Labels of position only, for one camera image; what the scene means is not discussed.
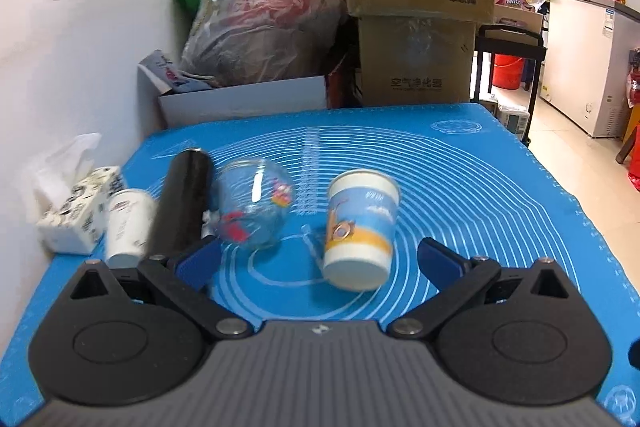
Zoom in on clear plastic bag red contents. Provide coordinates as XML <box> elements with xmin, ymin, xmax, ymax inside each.
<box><xmin>180</xmin><ymin>0</ymin><xmax>347</xmax><ymax>87</ymax></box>

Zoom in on small white paper cup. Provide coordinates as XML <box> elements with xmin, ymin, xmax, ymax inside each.
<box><xmin>104</xmin><ymin>188</ymin><xmax>156</xmax><ymax>269</ymax></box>

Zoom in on red bucket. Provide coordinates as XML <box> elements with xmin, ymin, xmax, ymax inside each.
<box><xmin>492</xmin><ymin>54</ymin><xmax>525</xmax><ymax>90</ymax></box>

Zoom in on white tissue box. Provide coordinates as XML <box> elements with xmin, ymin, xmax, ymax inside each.
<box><xmin>25</xmin><ymin>133</ymin><xmax>127</xmax><ymax>256</ymax></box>

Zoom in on black cylindrical bottle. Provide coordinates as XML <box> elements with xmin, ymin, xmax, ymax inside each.
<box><xmin>146</xmin><ymin>148</ymin><xmax>214</xmax><ymax>258</ymax></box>

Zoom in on black metal cart frame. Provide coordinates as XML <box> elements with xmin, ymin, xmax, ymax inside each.
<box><xmin>472</xmin><ymin>22</ymin><xmax>548</xmax><ymax>146</ymax></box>

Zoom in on white chest freezer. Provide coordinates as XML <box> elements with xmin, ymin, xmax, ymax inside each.
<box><xmin>539</xmin><ymin>0</ymin><xmax>639</xmax><ymax>139</ymax></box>

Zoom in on blue orange paper cup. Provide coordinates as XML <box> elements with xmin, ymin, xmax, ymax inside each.
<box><xmin>322</xmin><ymin>169</ymin><xmax>400</xmax><ymax>293</ymax></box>

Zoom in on blue silicone baking mat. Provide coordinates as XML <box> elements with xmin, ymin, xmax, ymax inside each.
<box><xmin>1</xmin><ymin>104</ymin><xmax>639</xmax><ymax>426</ymax></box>

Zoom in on lower cardboard box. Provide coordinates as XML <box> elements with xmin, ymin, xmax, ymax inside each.
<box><xmin>358</xmin><ymin>16</ymin><xmax>476</xmax><ymax>106</ymax></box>

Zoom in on clear glass jar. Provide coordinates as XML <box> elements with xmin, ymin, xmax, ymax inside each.
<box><xmin>216</xmin><ymin>158</ymin><xmax>296</xmax><ymax>251</ymax></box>

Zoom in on white open cardboard box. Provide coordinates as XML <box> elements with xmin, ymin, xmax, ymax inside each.
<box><xmin>138</xmin><ymin>50</ymin><xmax>329</xmax><ymax>128</ymax></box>

